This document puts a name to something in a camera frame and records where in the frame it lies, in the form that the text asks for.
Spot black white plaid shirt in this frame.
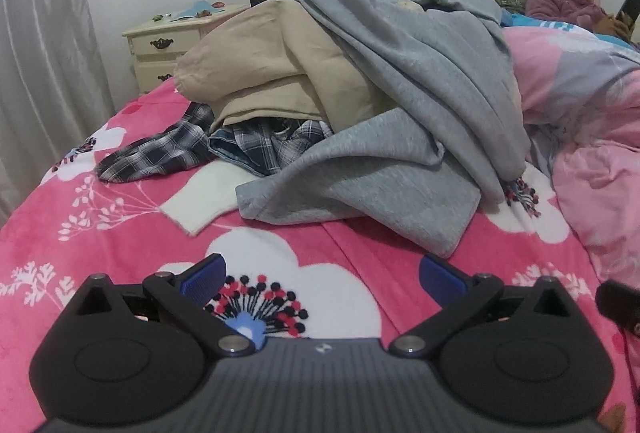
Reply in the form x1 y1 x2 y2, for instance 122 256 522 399
95 102 336 184

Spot blue paper sheet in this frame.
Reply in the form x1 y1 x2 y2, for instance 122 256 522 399
167 0 216 22

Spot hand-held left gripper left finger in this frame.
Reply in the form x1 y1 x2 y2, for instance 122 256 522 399
66 253 258 360

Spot white knit cloth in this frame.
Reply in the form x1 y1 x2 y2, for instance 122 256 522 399
160 160 262 237

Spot pink floral bed sheet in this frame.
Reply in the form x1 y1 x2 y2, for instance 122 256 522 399
0 78 640 433

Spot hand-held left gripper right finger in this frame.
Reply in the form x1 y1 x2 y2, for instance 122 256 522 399
387 254 577 360

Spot beige garment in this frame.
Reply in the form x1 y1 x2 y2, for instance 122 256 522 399
172 0 401 134

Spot cream nightstand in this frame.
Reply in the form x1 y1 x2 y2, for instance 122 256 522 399
122 3 251 94

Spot grey hoodie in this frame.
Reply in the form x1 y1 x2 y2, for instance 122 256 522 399
235 0 532 260

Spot grey satin curtain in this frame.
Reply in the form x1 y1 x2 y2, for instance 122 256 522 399
0 0 117 225

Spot light pink quilt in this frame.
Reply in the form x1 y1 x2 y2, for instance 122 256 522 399
500 13 640 275

